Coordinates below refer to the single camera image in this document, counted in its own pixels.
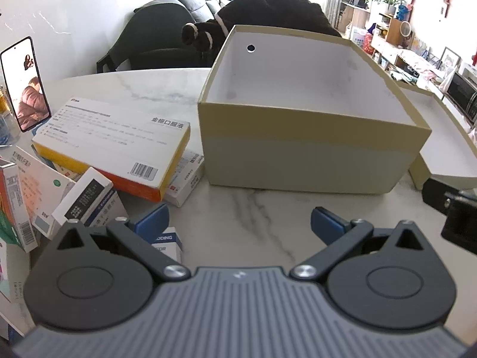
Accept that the potted green plant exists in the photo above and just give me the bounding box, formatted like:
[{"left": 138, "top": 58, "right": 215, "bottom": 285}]
[{"left": 374, "top": 0, "right": 408, "bottom": 16}]

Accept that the grey sofa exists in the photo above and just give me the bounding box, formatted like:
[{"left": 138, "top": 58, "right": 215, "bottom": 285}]
[{"left": 164, "top": 0, "right": 233, "bottom": 23}]

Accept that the black fleece jacket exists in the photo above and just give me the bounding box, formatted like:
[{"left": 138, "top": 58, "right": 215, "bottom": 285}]
[{"left": 182, "top": 0, "right": 341, "bottom": 64}]

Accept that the smartphone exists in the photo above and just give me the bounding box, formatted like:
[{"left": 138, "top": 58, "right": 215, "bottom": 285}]
[{"left": 0, "top": 36, "right": 52, "bottom": 133}]

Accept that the wooden shelf cabinet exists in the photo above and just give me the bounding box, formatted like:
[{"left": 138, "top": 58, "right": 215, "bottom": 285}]
[{"left": 376, "top": 11, "right": 407, "bottom": 45}]

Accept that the white box pink green print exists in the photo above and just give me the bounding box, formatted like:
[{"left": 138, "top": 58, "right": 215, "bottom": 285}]
[{"left": 0, "top": 242, "right": 30, "bottom": 303}]

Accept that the white marble desktop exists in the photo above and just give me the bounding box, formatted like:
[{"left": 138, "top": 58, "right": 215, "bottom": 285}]
[{"left": 0, "top": 68, "right": 477, "bottom": 344}]

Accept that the pink cloth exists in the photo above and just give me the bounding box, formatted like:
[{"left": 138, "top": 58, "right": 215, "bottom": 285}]
[{"left": 402, "top": 50, "right": 448, "bottom": 79}]

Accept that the wooden computer desk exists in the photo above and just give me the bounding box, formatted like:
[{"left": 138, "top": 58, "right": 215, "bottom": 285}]
[{"left": 337, "top": 0, "right": 373, "bottom": 32}]

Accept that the tan cardboard storage box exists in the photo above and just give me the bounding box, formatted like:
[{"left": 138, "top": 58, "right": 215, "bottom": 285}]
[{"left": 197, "top": 25, "right": 433, "bottom": 195}]

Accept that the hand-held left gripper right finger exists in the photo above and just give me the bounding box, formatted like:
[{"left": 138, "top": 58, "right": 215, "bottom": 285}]
[{"left": 289, "top": 206, "right": 425, "bottom": 280}]

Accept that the white box blue stripe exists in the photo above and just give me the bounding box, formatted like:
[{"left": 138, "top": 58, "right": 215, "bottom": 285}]
[{"left": 86, "top": 188, "right": 129, "bottom": 228}]

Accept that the tan cardboard box lid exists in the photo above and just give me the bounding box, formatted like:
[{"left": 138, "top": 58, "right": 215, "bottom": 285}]
[{"left": 397, "top": 82, "right": 477, "bottom": 191}]

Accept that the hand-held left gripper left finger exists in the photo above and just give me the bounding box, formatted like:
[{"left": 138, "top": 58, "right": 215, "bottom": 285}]
[{"left": 56, "top": 202, "right": 191, "bottom": 283}]

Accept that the white yellow-orange medicine box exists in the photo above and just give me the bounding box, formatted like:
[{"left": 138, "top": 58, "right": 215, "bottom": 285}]
[{"left": 32, "top": 97, "right": 191, "bottom": 203}]

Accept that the white low cabinet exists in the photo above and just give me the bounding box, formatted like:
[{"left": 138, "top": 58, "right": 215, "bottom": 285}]
[{"left": 371, "top": 37, "right": 477, "bottom": 120}]

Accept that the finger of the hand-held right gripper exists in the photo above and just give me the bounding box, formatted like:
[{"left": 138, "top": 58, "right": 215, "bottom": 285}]
[{"left": 422, "top": 178, "right": 463, "bottom": 215}]

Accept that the white box dark blue band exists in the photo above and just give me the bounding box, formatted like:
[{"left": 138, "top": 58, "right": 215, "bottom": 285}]
[{"left": 149, "top": 227, "right": 183, "bottom": 265}]

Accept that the small yellow bottle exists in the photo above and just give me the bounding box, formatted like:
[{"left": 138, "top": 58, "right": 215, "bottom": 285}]
[{"left": 0, "top": 86, "right": 13, "bottom": 116}]

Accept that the framed pencil portrait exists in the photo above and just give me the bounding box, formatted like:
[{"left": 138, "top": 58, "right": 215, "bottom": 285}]
[{"left": 441, "top": 47, "right": 463, "bottom": 70}]

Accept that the white box orange print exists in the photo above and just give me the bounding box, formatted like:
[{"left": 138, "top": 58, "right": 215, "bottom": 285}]
[{"left": 48, "top": 158, "right": 90, "bottom": 183}]

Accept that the black microwave oven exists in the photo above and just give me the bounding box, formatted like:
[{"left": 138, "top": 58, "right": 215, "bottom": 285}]
[{"left": 445, "top": 71, "right": 477, "bottom": 124}]

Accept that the white box green dot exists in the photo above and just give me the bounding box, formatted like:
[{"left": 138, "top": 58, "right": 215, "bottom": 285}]
[{"left": 11, "top": 145, "right": 77, "bottom": 237}]

